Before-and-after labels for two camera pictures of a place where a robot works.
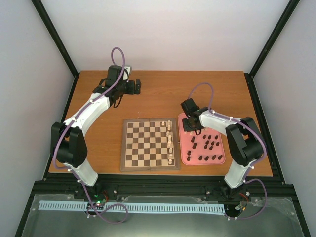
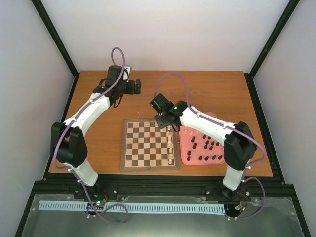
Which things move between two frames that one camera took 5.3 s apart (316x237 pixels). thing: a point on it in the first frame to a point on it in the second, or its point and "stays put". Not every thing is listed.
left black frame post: (46, 18) stays put
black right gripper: (186, 128) to (161, 124)
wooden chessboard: (149, 144) stays put
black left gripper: (131, 90) stays put
